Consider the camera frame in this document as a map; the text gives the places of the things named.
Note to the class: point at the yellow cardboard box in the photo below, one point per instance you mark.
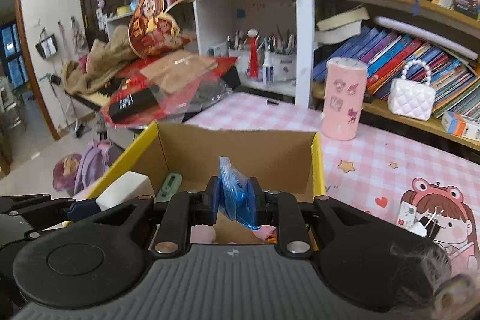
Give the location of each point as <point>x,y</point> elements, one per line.
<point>130,227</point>

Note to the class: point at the pink checkered tablecloth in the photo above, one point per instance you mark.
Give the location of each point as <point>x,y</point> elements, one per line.
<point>372,155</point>

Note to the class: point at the blue plastic item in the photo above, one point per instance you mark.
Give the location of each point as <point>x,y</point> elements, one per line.
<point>237,198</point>

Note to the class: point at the purple trash bin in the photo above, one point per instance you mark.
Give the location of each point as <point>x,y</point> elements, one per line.
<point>65,173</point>

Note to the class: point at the white cubby shelf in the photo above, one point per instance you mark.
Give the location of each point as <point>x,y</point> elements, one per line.
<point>220,27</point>

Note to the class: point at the black rectangular box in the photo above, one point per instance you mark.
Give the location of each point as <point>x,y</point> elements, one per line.
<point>134,103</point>

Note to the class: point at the pink plush toy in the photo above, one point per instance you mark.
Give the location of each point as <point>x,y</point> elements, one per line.
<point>203,234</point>

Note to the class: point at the teal correction tape dispenser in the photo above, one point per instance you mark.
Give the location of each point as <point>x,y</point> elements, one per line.
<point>169,188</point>

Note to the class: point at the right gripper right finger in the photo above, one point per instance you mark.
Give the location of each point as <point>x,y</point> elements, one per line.
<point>280,210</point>

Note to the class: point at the wooden bookshelf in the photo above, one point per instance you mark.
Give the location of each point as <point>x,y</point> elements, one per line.
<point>390,33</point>

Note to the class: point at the pink cylindrical pen holder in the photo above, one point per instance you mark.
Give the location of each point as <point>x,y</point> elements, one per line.
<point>345,88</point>

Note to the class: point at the cartoon desk mat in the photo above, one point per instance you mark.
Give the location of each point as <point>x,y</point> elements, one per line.
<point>446,205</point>

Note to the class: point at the red cartoon fortune decoration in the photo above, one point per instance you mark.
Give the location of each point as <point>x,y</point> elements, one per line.
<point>153,31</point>

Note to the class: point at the white quilted mini purse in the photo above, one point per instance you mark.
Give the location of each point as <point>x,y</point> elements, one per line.
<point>409,98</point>

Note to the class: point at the purple school backpack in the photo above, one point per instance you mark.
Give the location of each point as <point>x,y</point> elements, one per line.
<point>95,162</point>

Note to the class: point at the white eraser block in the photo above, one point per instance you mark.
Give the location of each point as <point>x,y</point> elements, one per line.
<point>130,185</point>

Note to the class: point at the white pen cup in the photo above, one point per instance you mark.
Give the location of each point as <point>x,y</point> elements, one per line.
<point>284,66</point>

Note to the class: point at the orange white small box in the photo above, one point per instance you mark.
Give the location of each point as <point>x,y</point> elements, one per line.
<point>459,125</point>

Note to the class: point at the brown plush blanket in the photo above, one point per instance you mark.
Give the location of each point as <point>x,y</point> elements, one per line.
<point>103,62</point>

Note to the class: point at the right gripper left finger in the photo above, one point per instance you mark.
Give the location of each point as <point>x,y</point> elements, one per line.
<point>185,210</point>

